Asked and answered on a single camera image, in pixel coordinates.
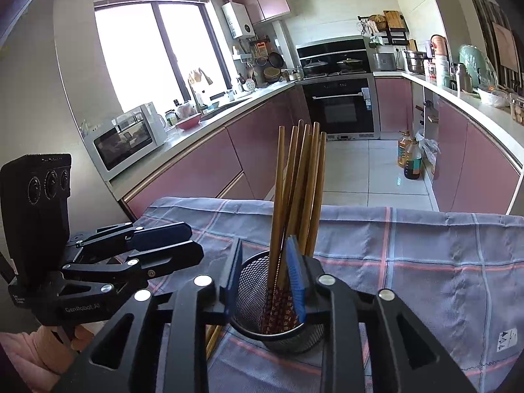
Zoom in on bundle of wooden chopsticks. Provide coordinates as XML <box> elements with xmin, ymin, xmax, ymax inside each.
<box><xmin>262</xmin><ymin>120</ymin><xmax>328</xmax><ymax>336</ymax></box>

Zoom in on white microwave oven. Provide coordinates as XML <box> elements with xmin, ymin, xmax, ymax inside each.
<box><xmin>83</xmin><ymin>102</ymin><xmax>169</xmax><ymax>182</ymax></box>

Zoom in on yellow cooking oil bottle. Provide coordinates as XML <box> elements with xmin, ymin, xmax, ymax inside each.
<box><xmin>397</xmin><ymin>131</ymin><xmax>414</xmax><ymax>169</ymax></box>

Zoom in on pink bowl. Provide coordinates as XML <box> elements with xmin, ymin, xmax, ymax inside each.
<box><xmin>175</xmin><ymin>112</ymin><xmax>202</xmax><ymax>131</ymax></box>

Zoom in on white bowl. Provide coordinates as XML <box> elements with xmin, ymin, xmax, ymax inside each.
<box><xmin>477</xmin><ymin>88</ymin><xmax>509</xmax><ymax>108</ymax></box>

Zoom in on pale green dome cover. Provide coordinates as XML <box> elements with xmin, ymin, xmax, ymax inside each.
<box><xmin>458</xmin><ymin>44</ymin><xmax>496</xmax><ymax>91</ymax></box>

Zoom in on kitchen window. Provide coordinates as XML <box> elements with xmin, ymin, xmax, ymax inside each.
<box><xmin>93</xmin><ymin>0</ymin><xmax>231</xmax><ymax>116</ymax></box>

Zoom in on pink wall cabinet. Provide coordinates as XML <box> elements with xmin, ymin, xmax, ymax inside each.
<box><xmin>233</xmin><ymin>0</ymin><xmax>291</xmax><ymax>25</ymax></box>

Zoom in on blue-grey checked tablecloth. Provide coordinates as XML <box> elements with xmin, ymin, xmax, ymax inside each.
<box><xmin>135</xmin><ymin>196</ymin><xmax>524</xmax><ymax>393</ymax></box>

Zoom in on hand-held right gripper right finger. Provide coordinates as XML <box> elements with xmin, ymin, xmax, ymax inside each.
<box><xmin>285</xmin><ymin>235</ymin><xmax>477</xmax><ymax>393</ymax></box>

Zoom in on black wall rack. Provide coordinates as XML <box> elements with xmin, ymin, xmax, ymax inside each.
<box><xmin>358</xmin><ymin>10</ymin><xmax>410</xmax><ymax>48</ymax></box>

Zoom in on steel thermos bottle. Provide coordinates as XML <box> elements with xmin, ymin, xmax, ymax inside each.
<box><xmin>455</xmin><ymin>63</ymin><xmax>472</xmax><ymax>93</ymax></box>

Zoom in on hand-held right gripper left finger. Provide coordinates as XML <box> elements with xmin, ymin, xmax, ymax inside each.
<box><xmin>55</xmin><ymin>238</ymin><xmax>243</xmax><ymax>393</ymax></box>

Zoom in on clear egg container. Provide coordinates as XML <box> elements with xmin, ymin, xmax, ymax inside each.
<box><xmin>510</xmin><ymin>94</ymin><xmax>524</xmax><ymax>124</ymax></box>

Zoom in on black mesh cup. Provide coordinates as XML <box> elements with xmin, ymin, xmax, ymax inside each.
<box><xmin>229</xmin><ymin>250</ymin><xmax>328</xmax><ymax>355</ymax></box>

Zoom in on steel stockpot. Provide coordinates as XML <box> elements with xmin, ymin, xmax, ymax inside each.
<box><xmin>404</xmin><ymin>50</ymin><xmax>427</xmax><ymax>73</ymax></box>

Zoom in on pink base cabinet run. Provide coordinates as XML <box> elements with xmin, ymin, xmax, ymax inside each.
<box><xmin>374</xmin><ymin>75</ymin><xmax>524</xmax><ymax>216</ymax></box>
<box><xmin>122</xmin><ymin>85</ymin><xmax>312</xmax><ymax>218</ymax></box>

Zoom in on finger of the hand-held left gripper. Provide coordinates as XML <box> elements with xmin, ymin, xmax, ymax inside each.
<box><xmin>67</xmin><ymin>221</ymin><xmax>193</xmax><ymax>254</ymax></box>
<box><xmin>61</xmin><ymin>240</ymin><xmax>205</xmax><ymax>292</ymax></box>

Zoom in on person's left hand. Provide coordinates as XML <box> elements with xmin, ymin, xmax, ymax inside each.
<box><xmin>37</xmin><ymin>324</ymin><xmax>96</xmax><ymax>374</ymax></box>

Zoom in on person's left forearm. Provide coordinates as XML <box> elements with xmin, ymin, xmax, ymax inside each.
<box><xmin>0</xmin><ymin>331</ymin><xmax>47</xmax><ymax>382</ymax></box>

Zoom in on clear plastic bag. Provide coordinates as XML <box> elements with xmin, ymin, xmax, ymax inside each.
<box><xmin>414</xmin><ymin>129</ymin><xmax>441</xmax><ymax>165</ymax></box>

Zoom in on white water heater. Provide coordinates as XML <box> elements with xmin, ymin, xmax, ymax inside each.
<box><xmin>221</xmin><ymin>2</ymin><xmax>255</xmax><ymax>40</ymax></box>

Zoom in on pink jug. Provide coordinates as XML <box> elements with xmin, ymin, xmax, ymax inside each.
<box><xmin>428</xmin><ymin>35</ymin><xmax>448</xmax><ymax>61</ymax></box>

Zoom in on black built-in oven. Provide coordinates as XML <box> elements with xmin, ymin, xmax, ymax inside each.
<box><xmin>301</xmin><ymin>76</ymin><xmax>380</xmax><ymax>137</ymax></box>

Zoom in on cooking oil bottles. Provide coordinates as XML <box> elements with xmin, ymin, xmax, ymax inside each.
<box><xmin>403</xmin><ymin>139</ymin><xmax>422</xmax><ymax>180</ymax></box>

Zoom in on black range hood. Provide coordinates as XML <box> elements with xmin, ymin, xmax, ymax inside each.
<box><xmin>295</xmin><ymin>37</ymin><xmax>371</xmax><ymax>75</ymax></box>

